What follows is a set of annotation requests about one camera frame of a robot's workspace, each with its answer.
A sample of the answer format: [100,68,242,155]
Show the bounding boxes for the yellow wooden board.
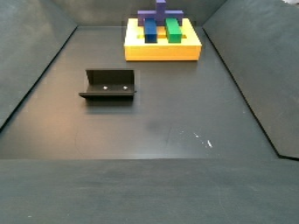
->
[125,18,202,61]

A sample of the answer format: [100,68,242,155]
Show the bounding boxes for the purple cross block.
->
[138,0,185,26]

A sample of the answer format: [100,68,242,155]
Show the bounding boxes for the green block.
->
[165,17,183,43]

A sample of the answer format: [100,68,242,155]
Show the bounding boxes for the blue block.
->
[145,18,158,43]

